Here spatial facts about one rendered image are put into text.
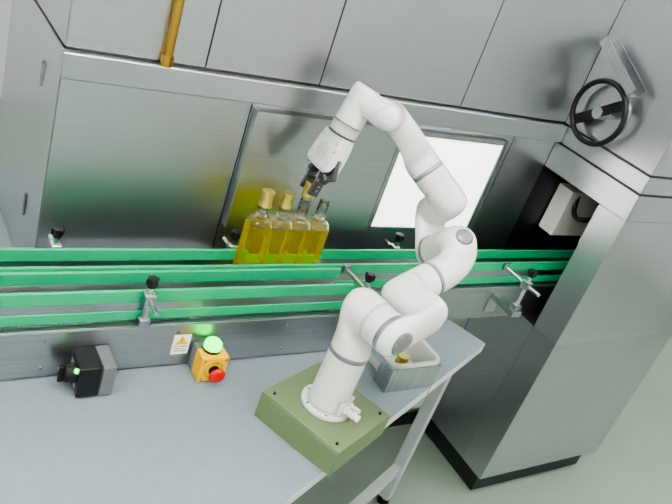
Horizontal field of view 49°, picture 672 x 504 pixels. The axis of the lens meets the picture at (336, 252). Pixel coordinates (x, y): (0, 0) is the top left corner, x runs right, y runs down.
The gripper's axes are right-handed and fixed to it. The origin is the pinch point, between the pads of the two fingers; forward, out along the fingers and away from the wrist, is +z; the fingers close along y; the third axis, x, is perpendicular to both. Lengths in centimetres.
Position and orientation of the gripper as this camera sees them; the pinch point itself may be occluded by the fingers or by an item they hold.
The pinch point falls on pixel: (311, 184)
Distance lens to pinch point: 190.3
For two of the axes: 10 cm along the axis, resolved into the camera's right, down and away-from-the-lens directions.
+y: 4.8, 5.4, -6.9
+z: -5.1, 8.1, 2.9
